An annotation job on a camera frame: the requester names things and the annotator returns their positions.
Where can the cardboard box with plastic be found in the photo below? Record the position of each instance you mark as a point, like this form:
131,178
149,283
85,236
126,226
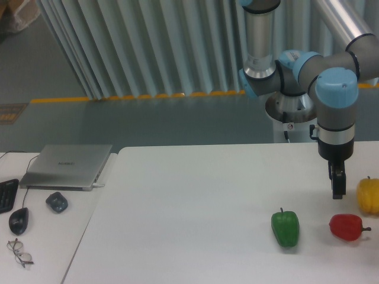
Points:
16,16

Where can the red bell pepper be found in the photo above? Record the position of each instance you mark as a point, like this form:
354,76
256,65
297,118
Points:
348,227

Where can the black keyboard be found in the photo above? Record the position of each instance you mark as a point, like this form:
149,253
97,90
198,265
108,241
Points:
8,192

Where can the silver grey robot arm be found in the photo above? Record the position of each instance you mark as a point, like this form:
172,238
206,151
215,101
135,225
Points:
306,87

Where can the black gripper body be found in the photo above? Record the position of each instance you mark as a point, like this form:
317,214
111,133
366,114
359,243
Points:
335,153

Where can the white usb plug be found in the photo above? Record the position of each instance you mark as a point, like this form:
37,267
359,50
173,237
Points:
97,185

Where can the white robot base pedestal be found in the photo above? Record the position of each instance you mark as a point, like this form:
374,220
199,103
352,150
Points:
291,117

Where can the green bell pepper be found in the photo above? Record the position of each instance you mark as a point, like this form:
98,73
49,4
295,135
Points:
286,228

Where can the black wired mouse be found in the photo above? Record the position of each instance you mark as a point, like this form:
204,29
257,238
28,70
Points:
18,221

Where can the thin-framed eyeglasses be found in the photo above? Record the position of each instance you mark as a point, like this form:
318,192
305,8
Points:
21,257

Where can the yellow bell pepper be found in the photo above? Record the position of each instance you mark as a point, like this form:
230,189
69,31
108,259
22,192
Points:
367,195

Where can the silver closed laptop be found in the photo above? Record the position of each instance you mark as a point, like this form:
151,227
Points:
68,167

